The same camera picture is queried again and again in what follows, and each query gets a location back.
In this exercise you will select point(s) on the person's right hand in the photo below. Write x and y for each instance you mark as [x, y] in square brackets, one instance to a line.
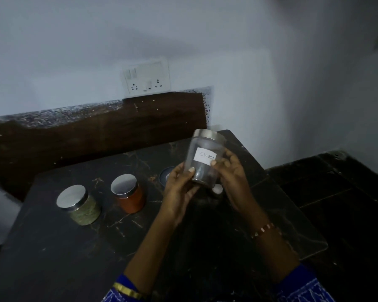
[239, 191]

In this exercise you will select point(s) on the person's left hand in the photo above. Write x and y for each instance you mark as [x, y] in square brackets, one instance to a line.
[178, 194]

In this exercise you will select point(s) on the black pepper jar grey lid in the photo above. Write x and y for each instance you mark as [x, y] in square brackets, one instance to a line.
[217, 189]

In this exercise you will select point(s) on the garam masala jar grey lid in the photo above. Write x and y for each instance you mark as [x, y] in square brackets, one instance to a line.
[165, 176]

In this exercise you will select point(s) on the red chilli powder jar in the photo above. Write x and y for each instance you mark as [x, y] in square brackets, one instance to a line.
[124, 185]

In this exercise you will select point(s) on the cloves jar silver lid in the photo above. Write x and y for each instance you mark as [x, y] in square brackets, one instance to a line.
[208, 136]

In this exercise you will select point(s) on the green fennel jar silver lid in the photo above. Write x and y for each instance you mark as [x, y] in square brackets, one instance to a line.
[72, 198]

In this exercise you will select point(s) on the person's left forearm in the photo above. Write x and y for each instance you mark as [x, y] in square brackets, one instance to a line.
[151, 254]

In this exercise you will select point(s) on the person's right forearm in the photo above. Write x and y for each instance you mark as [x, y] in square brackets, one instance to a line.
[277, 257]

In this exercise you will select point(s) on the gold bangle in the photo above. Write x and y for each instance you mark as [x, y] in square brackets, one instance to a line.
[126, 290]

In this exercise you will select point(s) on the white wall socket plate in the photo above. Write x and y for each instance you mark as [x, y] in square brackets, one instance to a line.
[146, 78]

